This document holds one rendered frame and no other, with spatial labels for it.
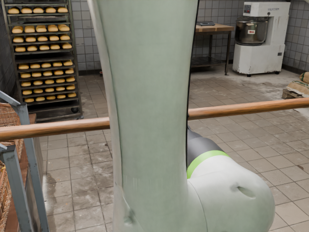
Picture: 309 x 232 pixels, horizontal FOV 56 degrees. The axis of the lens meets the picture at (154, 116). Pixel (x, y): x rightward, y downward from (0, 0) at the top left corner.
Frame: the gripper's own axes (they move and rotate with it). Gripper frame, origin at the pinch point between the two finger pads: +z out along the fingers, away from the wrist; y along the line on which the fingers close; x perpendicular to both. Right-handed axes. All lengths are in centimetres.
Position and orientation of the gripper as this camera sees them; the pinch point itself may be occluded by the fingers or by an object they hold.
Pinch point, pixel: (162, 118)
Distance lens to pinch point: 74.1
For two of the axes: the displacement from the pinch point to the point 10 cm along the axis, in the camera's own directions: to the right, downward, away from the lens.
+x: 9.6, -1.2, 2.7
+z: -2.9, -3.7, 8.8
